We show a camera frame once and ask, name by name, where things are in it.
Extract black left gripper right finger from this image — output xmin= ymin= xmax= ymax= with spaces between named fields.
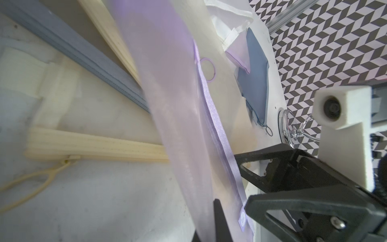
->
xmin=245 ymin=185 xmax=387 ymax=242

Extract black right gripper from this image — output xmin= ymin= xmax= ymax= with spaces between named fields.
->
xmin=234 ymin=143 xmax=387 ymax=205

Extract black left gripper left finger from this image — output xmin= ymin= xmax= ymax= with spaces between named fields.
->
xmin=213 ymin=199 xmax=233 ymax=242

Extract white canvas bag blue handles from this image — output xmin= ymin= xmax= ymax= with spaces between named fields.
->
xmin=0 ymin=11 xmax=200 ymax=242

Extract white mesh pencil pouch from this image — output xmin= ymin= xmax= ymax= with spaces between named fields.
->
xmin=204 ymin=0 xmax=253 ymax=51

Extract purple mesh pouch bottom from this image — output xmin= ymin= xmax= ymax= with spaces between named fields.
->
xmin=105 ymin=1 xmax=254 ymax=242

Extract yellow trim mesh pouch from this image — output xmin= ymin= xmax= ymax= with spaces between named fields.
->
xmin=0 ymin=0 xmax=170 ymax=214

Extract blue mesh pouch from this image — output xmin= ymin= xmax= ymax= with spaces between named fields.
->
xmin=1 ymin=1 xmax=149 ymax=111

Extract dark blue flat pouch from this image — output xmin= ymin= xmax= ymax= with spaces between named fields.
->
xmin=237 ymin=29 xmax=273 ymax=137

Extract lilac mesh pouch rear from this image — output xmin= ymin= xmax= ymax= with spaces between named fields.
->
xmin=225 ymin=38 xmax=251 ymax=74

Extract silver wire glass rack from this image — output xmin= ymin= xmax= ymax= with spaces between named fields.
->
xmin=278 ymin=109 xmax=320 ymax=149

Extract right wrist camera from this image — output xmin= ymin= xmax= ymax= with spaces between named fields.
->
xmin=312 ymin=86 xmax=387 ymax=192

